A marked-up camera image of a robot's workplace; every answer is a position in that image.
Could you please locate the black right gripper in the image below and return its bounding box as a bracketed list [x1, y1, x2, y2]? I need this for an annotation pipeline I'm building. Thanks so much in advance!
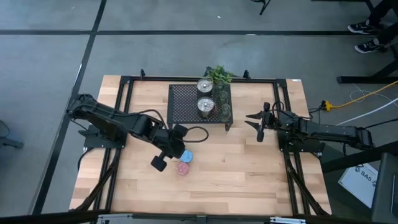
[244, 101, 280, 143]

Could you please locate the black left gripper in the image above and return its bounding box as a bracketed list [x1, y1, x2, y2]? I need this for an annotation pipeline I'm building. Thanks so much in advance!
[150, 124, 189, 172]

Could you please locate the blue patterned candle tin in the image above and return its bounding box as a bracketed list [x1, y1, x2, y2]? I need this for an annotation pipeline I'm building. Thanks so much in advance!
[180, 149, 194, 164]

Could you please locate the pink swirl candle tin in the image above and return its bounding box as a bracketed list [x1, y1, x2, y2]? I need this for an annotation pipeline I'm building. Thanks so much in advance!
[175, 161, 190, 177]

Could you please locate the dark cylindrical container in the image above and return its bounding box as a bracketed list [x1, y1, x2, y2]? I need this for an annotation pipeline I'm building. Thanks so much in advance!
[197, 96, 216, 119]

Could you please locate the silver ribbed candle jar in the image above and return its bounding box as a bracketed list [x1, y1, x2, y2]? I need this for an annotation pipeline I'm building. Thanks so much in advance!
[197, 77, 215, 96]

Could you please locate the black perforated metal shelf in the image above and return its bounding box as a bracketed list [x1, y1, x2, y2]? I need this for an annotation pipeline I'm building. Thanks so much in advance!
[167, 83, 234, 131]

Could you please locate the green plant in white pot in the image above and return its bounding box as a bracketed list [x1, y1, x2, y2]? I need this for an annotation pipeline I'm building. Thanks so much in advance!
[205, 65, 234, 86]

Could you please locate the white printed box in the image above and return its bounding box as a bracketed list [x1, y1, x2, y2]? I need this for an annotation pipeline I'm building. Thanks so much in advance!
[338, 162, 379, 208]

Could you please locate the person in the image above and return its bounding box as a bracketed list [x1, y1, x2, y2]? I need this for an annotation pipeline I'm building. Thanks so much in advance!
[347, 0, 398, 54]

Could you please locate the dark grey cabinet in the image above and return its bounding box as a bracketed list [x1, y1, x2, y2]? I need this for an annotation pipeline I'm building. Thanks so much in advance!
[371, 152, 398, 223]

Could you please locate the black cable loop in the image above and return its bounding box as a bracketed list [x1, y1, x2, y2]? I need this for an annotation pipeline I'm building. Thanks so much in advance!
[182, 126, 210, 144]

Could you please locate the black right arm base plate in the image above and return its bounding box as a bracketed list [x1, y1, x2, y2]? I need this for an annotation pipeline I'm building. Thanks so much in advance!
[277, 136, 326, 154]

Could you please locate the black power cable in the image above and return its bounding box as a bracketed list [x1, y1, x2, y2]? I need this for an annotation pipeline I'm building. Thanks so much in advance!
[308, 104, 326, 125]

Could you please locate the black table frame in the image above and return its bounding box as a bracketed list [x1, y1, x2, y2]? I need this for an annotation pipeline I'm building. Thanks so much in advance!
[70, 68, 332, 217]

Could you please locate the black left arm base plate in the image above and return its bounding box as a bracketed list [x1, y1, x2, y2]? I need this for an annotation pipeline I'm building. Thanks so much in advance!
[78, 123, 127, 149]

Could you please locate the yellow power cable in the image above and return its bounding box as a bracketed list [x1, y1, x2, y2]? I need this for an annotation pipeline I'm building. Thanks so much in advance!
[322, 80, 398, 111]

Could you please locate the thin white floor cable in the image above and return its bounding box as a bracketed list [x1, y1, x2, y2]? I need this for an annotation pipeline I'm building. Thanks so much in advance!
[349, 83, 398, 103]

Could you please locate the black diagonal frame strut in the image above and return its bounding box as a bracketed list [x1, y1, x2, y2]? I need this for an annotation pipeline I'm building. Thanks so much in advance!
[322, 141, 398, 174]

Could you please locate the black overhead frame rail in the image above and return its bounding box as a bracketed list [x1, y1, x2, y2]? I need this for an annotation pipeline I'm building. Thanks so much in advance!
[0, 210, 398, 224]

